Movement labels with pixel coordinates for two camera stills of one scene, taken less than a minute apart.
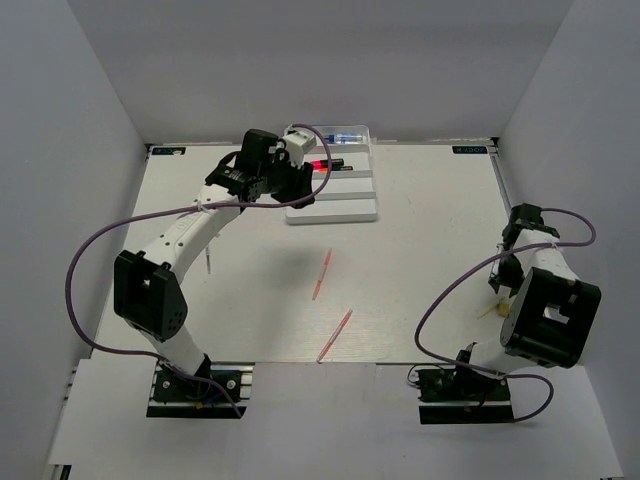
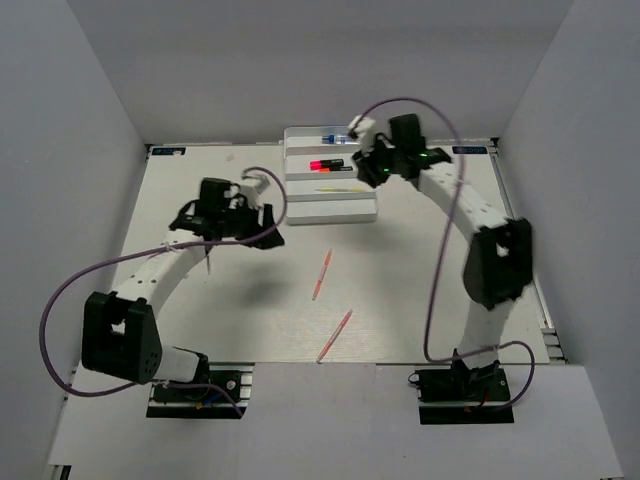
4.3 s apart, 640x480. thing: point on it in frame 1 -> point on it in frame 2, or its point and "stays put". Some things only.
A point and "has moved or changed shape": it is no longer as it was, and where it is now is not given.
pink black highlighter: (324, 164) stays put
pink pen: (317, 287) stays put
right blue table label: (469, 150) stays put
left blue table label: (171, 150) stays put
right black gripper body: (509, 272) -> (380, 162)
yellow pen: (487, 309) has moved or changed shape
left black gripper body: (298, 206) -> (245, 222)
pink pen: (334, 335) stays put
